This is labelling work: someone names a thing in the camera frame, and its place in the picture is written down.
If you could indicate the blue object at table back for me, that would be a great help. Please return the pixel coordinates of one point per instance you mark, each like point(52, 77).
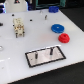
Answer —
point(53, 9)

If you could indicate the red gear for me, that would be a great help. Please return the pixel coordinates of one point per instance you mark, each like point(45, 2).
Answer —
point(64, 38)

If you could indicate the right metal peg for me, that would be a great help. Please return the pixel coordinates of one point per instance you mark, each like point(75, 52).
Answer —
point(51, 51)

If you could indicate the beige connector block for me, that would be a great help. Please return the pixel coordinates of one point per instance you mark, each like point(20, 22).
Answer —
point(18, 27)

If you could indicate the blue gear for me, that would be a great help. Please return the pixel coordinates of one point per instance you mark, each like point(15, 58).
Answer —
point(57, 28)

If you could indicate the black-framed peg base plate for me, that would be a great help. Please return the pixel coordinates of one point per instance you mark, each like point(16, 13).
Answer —
point(44, 57)

